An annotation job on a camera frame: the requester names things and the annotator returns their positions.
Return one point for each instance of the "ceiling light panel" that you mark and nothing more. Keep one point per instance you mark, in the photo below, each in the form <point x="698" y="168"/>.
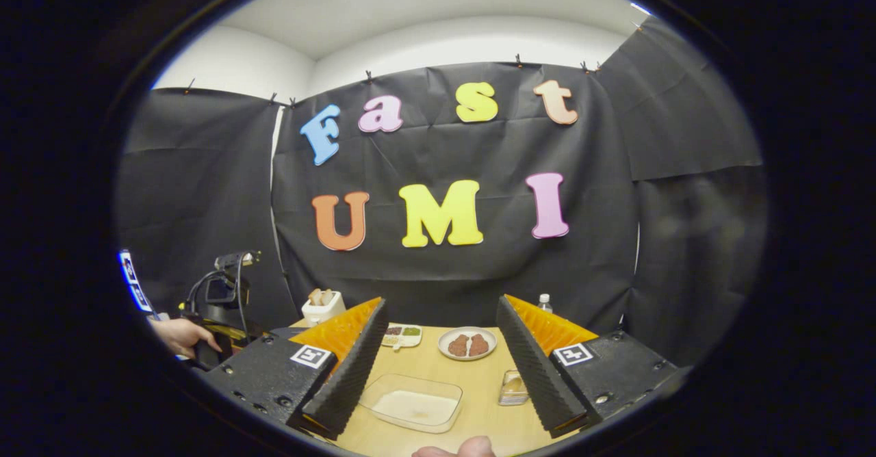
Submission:
<point x="640" y="9"/>

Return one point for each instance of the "computer monitor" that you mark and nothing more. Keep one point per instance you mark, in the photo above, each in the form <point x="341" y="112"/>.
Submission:
<point x="133" y="282"/>

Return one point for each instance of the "brown meat piece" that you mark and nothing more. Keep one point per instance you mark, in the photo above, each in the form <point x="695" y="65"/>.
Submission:
<point x="479" y="345"/>
<point x="458" y="345"/>

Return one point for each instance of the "toast slice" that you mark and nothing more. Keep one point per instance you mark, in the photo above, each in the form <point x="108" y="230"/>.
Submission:
<point x="315" y="297"/>
<point x="328" y="296"/>

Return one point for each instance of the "green drink bottle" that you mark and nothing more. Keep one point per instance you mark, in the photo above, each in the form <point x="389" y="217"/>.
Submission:
<point x="545" y="303"/>

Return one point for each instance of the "clear plastic tray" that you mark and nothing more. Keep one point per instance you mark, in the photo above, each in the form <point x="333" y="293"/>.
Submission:
<point x="410" y="383"/>

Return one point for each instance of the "white round plate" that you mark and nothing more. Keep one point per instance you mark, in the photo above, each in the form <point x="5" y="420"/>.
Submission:
<point x="467" y="330"/>

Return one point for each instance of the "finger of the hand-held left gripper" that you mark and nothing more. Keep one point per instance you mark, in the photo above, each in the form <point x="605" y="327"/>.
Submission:
<point x="236" y="334"/>

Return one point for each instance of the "black backdrop cloth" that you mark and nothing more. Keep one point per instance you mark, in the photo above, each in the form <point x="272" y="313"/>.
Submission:
<point x="445" y="156"/>

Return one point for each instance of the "white divided bean dish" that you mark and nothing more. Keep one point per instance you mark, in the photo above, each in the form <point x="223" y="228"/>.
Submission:
<point x="402" y="334"/>

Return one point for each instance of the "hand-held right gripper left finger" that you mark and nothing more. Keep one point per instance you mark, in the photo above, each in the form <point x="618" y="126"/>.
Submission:
<point x="349" y="368"/>

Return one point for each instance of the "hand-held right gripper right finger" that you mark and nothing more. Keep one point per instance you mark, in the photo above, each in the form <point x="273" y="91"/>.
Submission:
<point x="530" y="368"/>

